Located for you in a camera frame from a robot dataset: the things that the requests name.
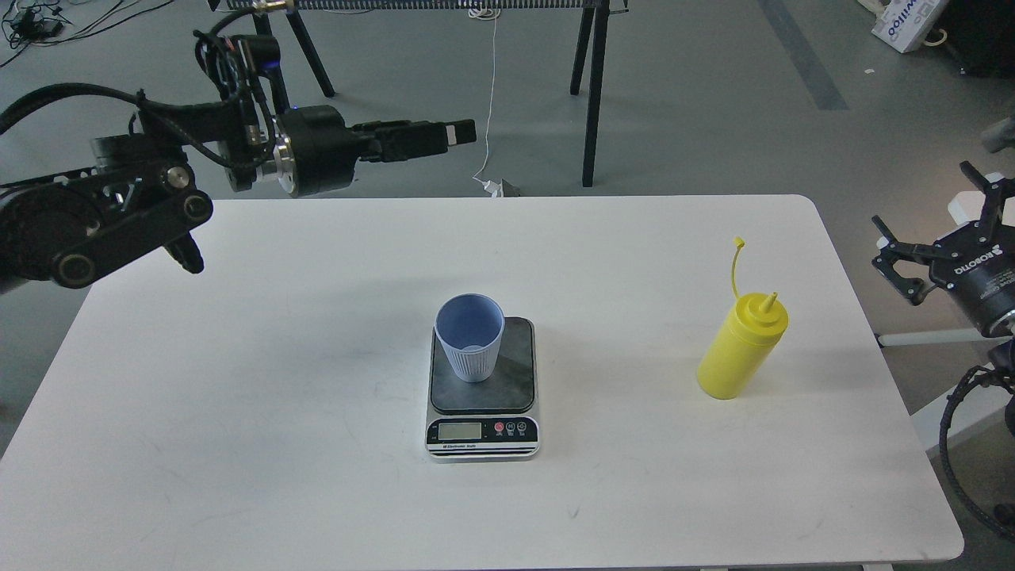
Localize white cardboard box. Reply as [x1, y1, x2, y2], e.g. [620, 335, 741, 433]
[871, 1, 950, 54]

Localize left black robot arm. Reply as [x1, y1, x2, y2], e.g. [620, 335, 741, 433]
[2, 33, 477, 292]

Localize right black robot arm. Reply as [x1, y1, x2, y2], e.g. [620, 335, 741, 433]
[872, 160, 1014, 542]

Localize black trestle table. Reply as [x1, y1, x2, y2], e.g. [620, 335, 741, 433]
[208, 0, 630, 189]

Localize white hanging cable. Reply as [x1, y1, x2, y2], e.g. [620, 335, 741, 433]
[468, 6, 505, 197]

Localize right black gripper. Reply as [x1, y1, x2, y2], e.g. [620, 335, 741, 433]
[872, 160, 1014, 339]

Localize yellow squeeze bottle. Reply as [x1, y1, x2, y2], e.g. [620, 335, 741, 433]
[696, 237, 790, 399]

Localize digital kitchen scale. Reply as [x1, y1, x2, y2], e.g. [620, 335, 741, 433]
[424, 316, 542, 462]

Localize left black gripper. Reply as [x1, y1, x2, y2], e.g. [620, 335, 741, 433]
[275, 105, 477, 198]

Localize blue plastic cup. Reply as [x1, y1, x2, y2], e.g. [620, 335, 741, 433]
[434, 293, 505, 383]

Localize black cables on floor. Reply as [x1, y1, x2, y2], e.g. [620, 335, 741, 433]
[0, 0, 171, 68]

